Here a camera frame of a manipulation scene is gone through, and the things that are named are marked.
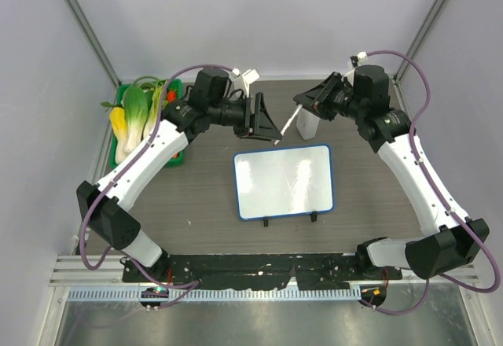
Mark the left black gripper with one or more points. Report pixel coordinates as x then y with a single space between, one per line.
258 125

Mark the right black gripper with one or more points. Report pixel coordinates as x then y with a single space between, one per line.
317 99

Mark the white marker pink cap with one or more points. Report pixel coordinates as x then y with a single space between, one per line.
288 124

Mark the blue framed whiteboard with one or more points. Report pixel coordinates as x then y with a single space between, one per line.
282 182

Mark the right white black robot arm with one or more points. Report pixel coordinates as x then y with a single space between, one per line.
446 243

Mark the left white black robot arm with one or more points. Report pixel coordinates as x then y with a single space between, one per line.
219 96

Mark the white bottle grey cap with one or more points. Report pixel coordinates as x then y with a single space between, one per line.
307 124

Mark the green plastic basket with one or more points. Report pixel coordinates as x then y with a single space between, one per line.
147 84

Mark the small red strawberry toy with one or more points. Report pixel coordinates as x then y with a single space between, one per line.
171 96

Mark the pale green celery toy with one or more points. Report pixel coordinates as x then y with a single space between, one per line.
159 100

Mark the green bok choy toy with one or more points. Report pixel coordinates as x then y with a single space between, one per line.
136 110

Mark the yellow cabbage toy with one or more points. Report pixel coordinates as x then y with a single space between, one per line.
119 124

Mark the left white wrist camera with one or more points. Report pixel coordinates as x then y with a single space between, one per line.
243 80

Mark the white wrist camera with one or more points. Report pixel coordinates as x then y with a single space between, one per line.
356 60
243 80

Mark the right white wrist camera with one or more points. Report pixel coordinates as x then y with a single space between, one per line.
356 60

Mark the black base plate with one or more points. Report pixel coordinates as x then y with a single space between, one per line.
266 272

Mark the aluminium frame rail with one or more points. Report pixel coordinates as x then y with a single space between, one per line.
70 271

